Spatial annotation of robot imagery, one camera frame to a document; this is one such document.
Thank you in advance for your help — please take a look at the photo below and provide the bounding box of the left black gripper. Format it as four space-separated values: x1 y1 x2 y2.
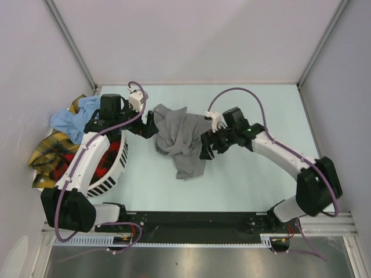
114 100 158 138

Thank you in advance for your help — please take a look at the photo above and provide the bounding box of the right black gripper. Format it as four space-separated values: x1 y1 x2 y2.
199 123 237 160

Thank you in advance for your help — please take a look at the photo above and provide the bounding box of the grey long sleeve shirt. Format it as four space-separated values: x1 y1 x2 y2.
153 104 211 180

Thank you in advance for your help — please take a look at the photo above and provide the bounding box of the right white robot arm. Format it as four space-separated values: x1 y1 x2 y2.
199 107 343 232

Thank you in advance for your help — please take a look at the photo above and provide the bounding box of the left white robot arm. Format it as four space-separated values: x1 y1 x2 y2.
41 89 158 232

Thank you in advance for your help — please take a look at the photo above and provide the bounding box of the red black plaid shirt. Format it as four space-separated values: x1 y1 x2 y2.
49 140 121 185

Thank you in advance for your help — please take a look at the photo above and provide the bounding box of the white laundry basket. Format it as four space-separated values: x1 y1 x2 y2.
34 127 130 198

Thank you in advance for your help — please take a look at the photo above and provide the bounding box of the light blue shirt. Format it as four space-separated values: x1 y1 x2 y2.
50 96 100 145

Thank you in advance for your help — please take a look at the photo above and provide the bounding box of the yellow plaid shirt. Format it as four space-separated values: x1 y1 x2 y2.
28 93 88 189

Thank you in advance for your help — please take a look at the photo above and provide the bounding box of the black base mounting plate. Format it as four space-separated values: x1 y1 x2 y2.
95 210 290 251

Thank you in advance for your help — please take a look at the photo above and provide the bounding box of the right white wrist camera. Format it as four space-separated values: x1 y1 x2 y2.
204 111 225 133

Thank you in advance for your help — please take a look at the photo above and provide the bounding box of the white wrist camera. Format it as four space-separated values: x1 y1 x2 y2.
204 111 225 133
128 90 148 112

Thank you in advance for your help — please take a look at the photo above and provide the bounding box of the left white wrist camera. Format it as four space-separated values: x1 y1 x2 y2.
128 90 148 112

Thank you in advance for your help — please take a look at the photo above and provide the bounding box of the white slotted cable duct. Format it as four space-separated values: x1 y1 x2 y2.
52 235 272 248

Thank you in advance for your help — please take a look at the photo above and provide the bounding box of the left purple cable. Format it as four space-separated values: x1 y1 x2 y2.
53 81 150 243

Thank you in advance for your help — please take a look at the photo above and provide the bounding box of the left aluminium frame post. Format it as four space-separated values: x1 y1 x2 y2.
43 0 97 92

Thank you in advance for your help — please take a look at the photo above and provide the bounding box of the aluminium frame post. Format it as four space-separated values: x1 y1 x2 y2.
296 0 351 91
43 0 97 92

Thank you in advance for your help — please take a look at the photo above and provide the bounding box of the aluminium front rail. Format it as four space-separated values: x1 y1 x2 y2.
32 213 370 277

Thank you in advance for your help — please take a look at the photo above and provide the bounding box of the right aluminium frame post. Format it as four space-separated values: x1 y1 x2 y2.
296 0 351 91

